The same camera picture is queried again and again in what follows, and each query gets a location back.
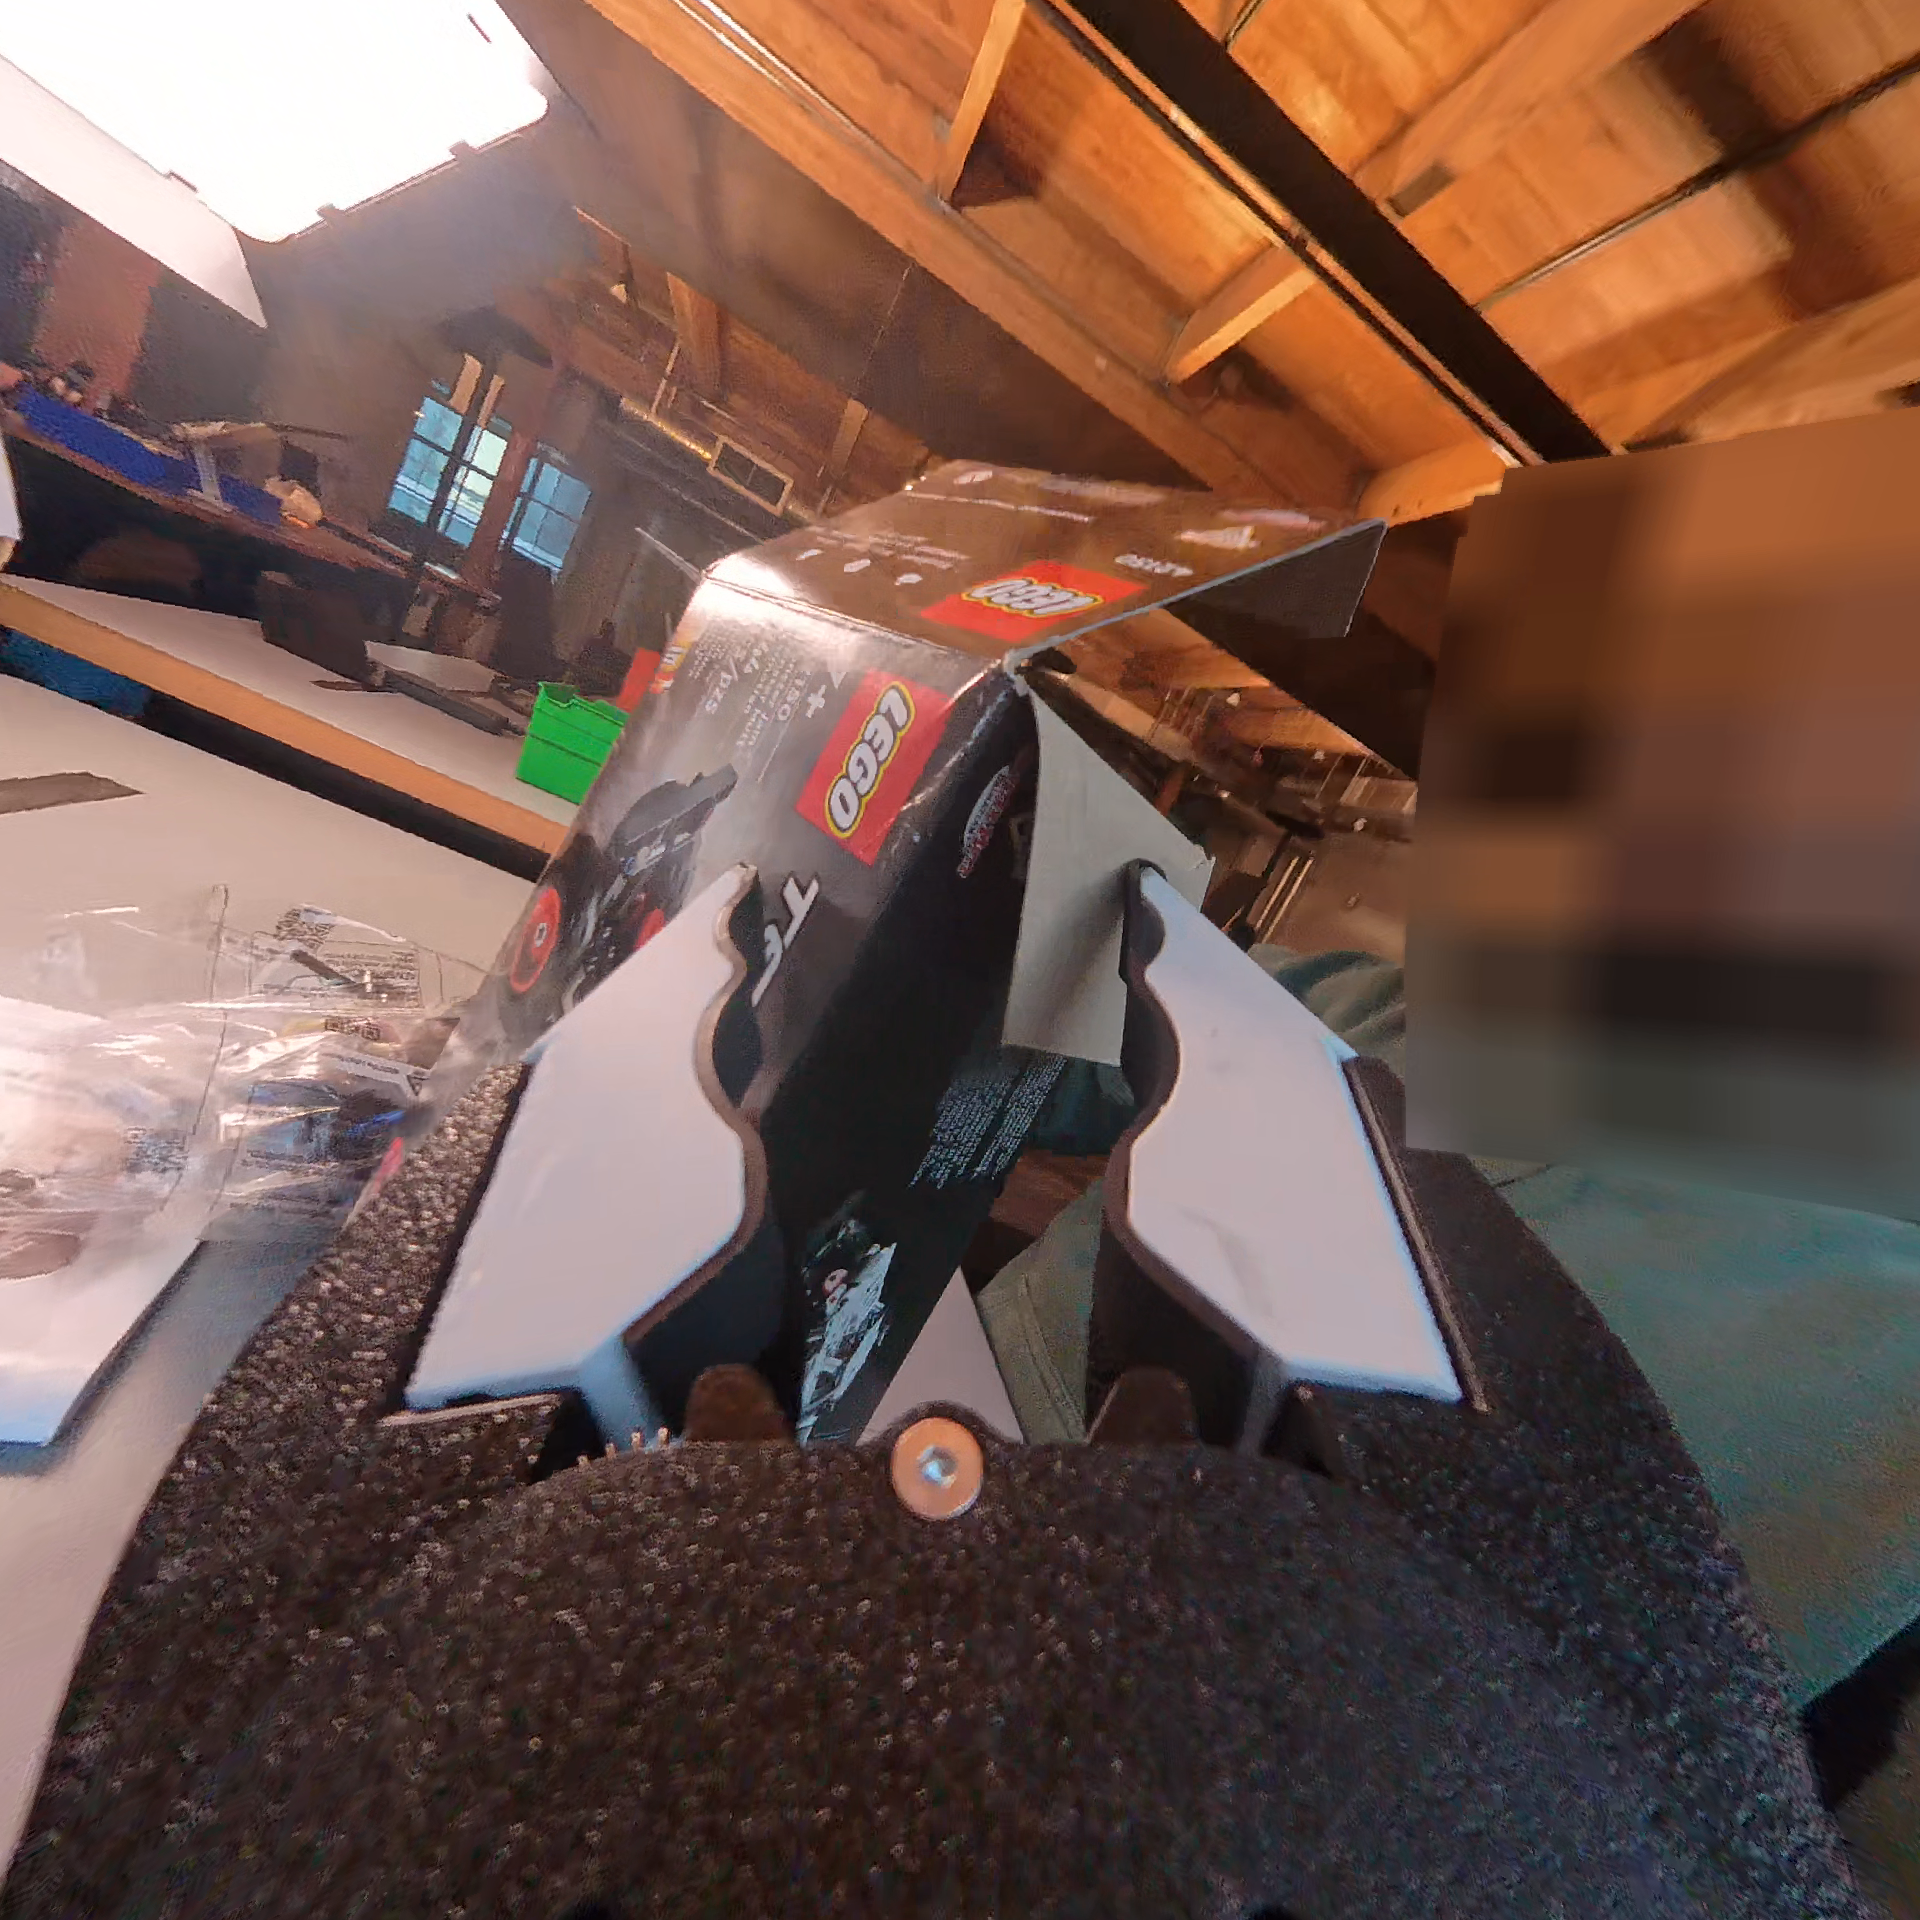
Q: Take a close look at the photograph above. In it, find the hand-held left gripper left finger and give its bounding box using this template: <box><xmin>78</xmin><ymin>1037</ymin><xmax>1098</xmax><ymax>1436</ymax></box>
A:
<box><xmin>405</xmin><ymin>873</ymin><xmax>788</xmax><ymax>1444</ymax></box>

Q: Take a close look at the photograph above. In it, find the large clear plastic bag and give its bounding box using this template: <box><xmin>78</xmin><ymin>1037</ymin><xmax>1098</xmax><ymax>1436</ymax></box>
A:
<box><xmin>0</xmin><ymin>879</ymin><xmax>507</xmax><ymax>1266</ymax></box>

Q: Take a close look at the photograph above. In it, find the window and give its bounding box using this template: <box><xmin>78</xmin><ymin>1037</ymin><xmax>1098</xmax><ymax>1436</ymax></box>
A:
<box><xmin>383</xmin><ymin>357</ymin><xmax>598</xmax><ymax>577</ymax></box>

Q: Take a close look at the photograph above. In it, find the person's torso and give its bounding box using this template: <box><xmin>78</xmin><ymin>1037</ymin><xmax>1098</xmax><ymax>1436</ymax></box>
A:
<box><xmin>987</xmin><ymin>947</ymin><xmax>1920</xmax><ymax>1729</ymax></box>

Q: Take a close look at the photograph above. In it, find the toy truck box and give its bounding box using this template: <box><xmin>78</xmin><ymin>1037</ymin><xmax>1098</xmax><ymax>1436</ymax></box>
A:
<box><xmin>451</xmin><ymin>458</ymin><xmax>1402</xmax><ymax>1446</ymax></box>

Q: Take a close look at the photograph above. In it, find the instruction booklet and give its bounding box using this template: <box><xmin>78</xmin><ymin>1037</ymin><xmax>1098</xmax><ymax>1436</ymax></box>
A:
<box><xmin>0</xmin><ymin>991</ymin><xmax>219</xmax><ymax>1473</ymax></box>

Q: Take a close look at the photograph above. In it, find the bright light panel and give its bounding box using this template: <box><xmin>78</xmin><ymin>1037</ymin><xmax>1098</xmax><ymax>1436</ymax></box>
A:
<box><xmin>0</xmin><ymin>0</ymin><xmax>561</xmax><ymax>327</ymax></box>

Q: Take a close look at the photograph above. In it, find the green box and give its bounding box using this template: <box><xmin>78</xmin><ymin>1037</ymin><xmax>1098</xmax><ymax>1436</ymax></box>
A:
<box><xmin>514</xmin><ymin>683</ymin><xmax>631</xmax><ymax>808</ymax></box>

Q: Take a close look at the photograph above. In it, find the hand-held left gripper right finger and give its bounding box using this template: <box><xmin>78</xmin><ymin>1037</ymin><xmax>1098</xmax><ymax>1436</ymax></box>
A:
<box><xmin>1086</xmin><ymin>867</ymin><xmax>1465</xmax><ymax>1446</ymax></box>

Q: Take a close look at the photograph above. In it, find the background wooden table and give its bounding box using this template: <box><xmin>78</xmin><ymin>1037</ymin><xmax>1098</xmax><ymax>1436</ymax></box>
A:
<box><xmin>0</xmin><ymin>573</ymin><xmax>579</xmax><ymax>867</ymax></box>

